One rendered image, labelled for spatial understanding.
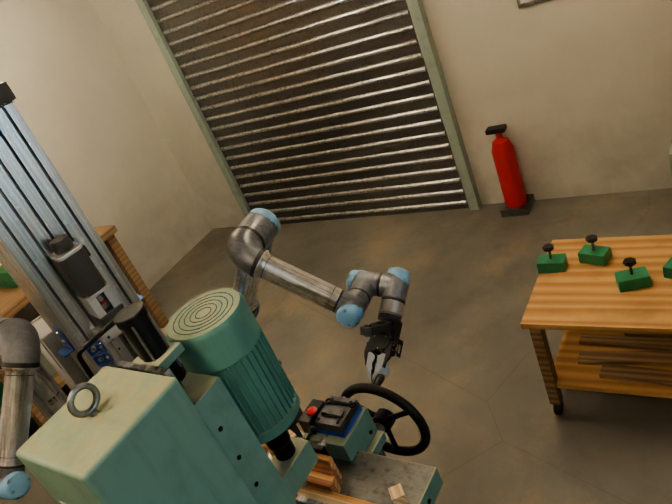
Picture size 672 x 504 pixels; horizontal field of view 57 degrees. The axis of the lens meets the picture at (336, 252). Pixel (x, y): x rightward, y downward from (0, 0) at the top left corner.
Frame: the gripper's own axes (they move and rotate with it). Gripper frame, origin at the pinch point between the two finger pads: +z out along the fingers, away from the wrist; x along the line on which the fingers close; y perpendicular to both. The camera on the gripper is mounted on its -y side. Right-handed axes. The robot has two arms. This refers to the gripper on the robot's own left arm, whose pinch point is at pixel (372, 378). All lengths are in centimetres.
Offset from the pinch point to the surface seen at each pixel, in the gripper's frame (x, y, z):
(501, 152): 47, 158, -181
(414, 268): 98, 167, -107
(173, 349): -7, -78, 15
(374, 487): -17.7, -15.1, 29.3
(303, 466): -6.7, -30.4, 28.8
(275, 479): -10, -43, 33
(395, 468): -20.5, -11.9, 23.8
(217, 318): -9, -72, 6
